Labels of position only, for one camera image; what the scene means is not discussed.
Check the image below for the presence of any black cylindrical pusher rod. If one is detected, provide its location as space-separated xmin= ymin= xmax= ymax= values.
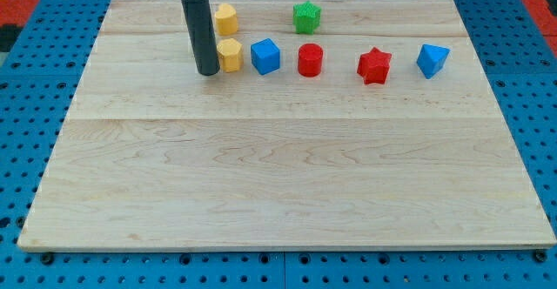
xmin=181 ymin=0 xmax=220 ymax=76

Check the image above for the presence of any yellow heart block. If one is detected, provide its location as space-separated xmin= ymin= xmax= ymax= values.
xmin=214 ymin=3 xmax=238 ymax=36

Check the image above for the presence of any green star block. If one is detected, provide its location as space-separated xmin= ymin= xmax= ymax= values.
xmin=292 ymin=1 xmax=321 ymax=35

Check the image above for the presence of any red star block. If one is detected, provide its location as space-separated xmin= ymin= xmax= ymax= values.
xmin=357 ymin=47 xmax=392 ymax=85

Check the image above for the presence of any yellow hexagon block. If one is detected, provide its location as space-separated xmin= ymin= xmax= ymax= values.
xmin=217 ymin=38 xmax=244 ymax=72

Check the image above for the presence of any blue cube block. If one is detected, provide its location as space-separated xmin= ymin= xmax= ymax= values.
xmin=250 ymin=38 xmax=280 ymax=75

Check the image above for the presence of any red cylinder block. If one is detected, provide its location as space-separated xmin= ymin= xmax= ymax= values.
xmin=298 ymin=43 xmax=324 ymax=77

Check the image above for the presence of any light wooden board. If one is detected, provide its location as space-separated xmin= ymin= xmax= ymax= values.
xmin=17 ymin=0 xmax=556 ymax=252

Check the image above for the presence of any blue triangular prism block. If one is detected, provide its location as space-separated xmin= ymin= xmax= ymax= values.
xmin=417 ymin=44 xmax=450 ymax=79

